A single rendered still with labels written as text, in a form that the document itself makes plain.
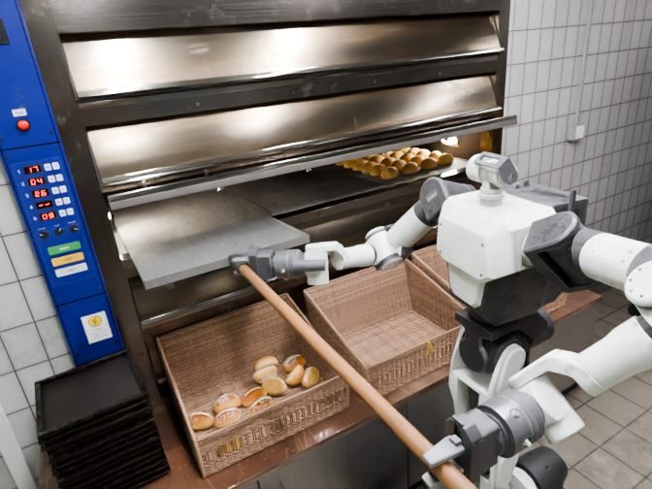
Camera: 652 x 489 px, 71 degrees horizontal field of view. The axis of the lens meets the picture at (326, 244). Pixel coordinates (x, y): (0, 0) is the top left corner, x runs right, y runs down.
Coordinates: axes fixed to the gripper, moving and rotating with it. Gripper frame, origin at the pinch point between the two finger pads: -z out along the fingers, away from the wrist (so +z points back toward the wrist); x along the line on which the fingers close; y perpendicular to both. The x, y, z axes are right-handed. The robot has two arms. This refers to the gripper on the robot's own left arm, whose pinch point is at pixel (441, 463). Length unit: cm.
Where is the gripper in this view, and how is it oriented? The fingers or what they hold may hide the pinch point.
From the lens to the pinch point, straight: 78.3
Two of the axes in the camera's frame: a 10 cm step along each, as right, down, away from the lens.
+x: 0.8, 9.2, 3.9
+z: 8.7, -2.6, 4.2
